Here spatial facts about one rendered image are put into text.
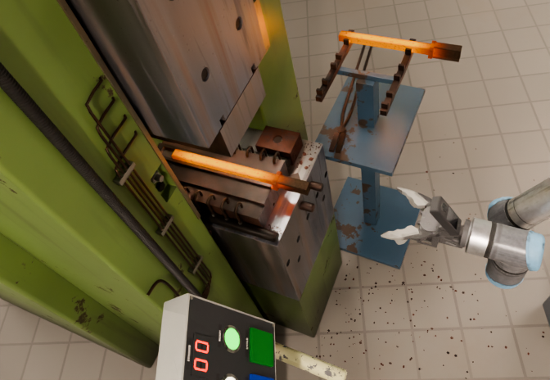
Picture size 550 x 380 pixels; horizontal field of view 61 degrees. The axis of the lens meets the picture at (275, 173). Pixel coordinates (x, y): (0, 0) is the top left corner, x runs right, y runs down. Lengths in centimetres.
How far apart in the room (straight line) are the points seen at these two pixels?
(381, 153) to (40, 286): 116
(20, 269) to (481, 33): 281
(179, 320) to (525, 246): 80
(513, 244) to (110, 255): 91
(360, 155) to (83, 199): 101
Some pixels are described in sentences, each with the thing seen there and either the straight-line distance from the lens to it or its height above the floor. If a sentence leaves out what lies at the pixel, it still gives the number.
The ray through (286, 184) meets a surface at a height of 101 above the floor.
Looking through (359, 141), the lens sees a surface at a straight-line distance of 170.
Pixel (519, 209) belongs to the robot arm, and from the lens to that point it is 135.
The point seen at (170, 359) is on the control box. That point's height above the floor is 118.
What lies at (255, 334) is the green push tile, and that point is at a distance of 113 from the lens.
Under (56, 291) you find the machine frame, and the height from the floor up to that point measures 83.
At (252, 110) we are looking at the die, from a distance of 112.
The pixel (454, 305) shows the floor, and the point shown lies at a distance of 224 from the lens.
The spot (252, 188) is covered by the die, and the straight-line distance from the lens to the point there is 136.
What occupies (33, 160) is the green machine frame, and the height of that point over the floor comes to 157.
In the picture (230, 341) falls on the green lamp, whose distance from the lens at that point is 107.
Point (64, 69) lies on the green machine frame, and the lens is 86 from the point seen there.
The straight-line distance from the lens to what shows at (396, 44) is 162.
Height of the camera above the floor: 209
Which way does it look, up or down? 54 degrees down
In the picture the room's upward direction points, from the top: 18 degrees counter-clockwise
